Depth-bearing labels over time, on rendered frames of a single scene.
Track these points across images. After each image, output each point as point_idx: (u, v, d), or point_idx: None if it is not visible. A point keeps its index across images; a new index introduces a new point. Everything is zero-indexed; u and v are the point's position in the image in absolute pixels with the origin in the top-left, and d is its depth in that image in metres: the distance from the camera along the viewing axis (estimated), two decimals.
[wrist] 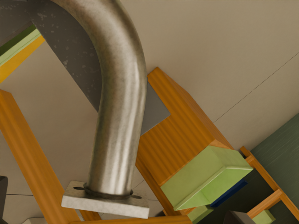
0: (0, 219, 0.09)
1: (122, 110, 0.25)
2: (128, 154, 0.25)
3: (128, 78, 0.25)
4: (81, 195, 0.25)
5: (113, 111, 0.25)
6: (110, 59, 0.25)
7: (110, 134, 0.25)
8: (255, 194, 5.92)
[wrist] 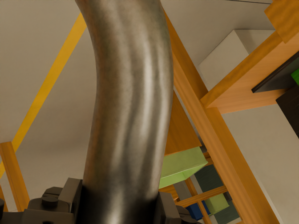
0: (71, 223, 0.09)
1: (131, 126, 0.14)
2: (143, 203, 0.14)
3: (143, 69, 0.14)
4: None
5: (116, 129, 0.14)
6: (111, 37, 0.14)
7: (111, 168, 0.14)
8: None
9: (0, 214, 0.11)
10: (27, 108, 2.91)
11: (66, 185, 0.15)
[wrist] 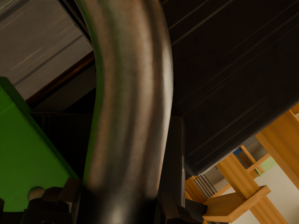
0: (71, 223, 0.09)
1: (131, 126, 0.14)
2: (143, 203, 0.14)
3: (143, 69, 0.14)
4: None
5: (115, 129, 0.14)
6: (110, 37, 0.14)
7: (111, 168, 0.14)
8: None
9: (0, 214, 0.11)
10: None
11: (66, 185, 0.15)
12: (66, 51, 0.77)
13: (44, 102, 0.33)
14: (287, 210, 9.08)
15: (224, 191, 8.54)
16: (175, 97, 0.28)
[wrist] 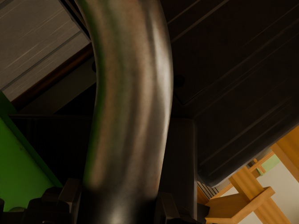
0: (71, 223, 0.09)
1: (131, 126, 0.14)
2: (143, 203, 0.14)
3: (143, 69, 0.14)
4: None
5: (115, 129, 0.14)
6: (110, 37, 0.14)
7: (111, 168, 0.14)
8: None
9: (0, 214, 0.11)
10: None
11: (66, 185, 0.15)
12: (63, 48, 0.73)
13: (34, 102, 0.29)
14: (289, 210, 9.03)
15: (225, 191, 8.50)
16: (183, 96, 0.24)
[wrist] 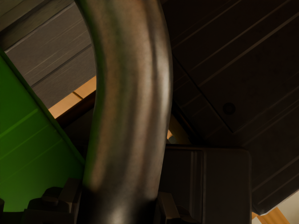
0: (71, 223, 0.09)
1: (131, 126, 0.14)
2: (143, 203, 0.14)
3: (143, 69, 0.14)
4: None
5: (115, 129, 0.14)
6: (110, 37, 0.14)
7: (111, 168, 0.14)
8: None
9: (0, 214, 0.11)
10: None
11: (66, 185, 0.15)
12: (81, 55, 0.74)
13: (76, 122, 0.29)
14: (287, 213, 9.05)
15: None
16: (234, 124, 0.24)
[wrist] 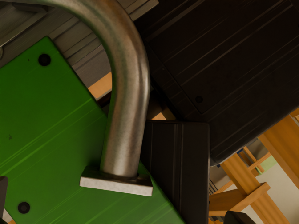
0: (0, 219, 0.09)
1: (129, 104, 0.29)
2: (135, 142, 0.30)
3: (134, 78, 0.29)
4: (95, 176, 0.29)
5: (122, 106, 0.29)
6: (119, 62, 0.29)
7: (119, 125, 0.29)
8: None
9: None
10: None
11: None
12: (94, 59, 0.89)
13: (102, 109, 0.45)
14: (287, 208, 9.20)
15: (224, 189, 8.66)
16: (201, 109, 0.40)
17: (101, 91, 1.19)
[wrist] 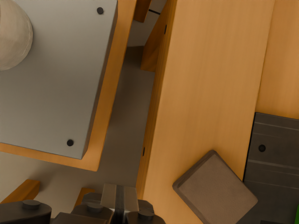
0: None
1: None
2: None
3: None
4: None
5: None
6: None
7: None
8: None
9: (46, 222, 0.11)
10: None
11: (104, 191, 0.15)
12: None
13: None
14: None
15: None
16: None
17: None
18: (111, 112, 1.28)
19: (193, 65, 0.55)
